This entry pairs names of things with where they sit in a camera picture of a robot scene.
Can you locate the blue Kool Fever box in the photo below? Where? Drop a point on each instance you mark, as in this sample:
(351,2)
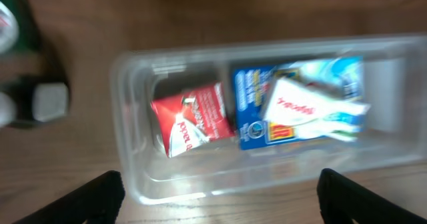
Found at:
(340,78)

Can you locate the white Panadol box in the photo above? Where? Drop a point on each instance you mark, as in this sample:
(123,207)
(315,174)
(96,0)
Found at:
(312,113)

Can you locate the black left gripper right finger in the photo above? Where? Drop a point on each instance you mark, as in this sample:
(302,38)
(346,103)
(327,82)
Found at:
(343,201)

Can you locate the red Panadol box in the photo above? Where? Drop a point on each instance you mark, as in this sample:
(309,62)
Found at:
(191,119)

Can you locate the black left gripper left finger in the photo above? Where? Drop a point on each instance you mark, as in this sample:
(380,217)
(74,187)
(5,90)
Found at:
(96,202)

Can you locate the green Zam-Buk box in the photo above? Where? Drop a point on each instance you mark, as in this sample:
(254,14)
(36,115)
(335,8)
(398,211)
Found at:
(19,31)

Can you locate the black bottle white cap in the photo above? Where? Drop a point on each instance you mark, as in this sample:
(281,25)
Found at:
(30,101)

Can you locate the clear plastic container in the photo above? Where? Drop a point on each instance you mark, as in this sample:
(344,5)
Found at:
(394,128)

